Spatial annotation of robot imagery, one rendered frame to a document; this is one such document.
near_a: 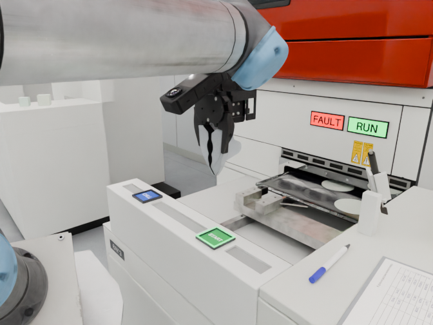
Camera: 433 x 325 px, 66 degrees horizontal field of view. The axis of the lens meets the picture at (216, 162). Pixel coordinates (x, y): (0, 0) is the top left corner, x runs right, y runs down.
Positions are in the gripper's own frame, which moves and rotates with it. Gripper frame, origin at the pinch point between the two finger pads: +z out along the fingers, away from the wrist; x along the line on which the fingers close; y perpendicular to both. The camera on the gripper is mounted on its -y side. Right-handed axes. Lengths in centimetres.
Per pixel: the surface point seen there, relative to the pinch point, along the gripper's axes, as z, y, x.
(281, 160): 17, 57, 28
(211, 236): 14.2, 0.3, 0.9
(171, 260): 21.9, -3.9, 8.9
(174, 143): 97, 207, 323
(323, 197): 21, 46, 4
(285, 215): 22.6, 31.6, 6.4
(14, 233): 110, -5, 226
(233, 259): 14.6, -1.2, -7.1
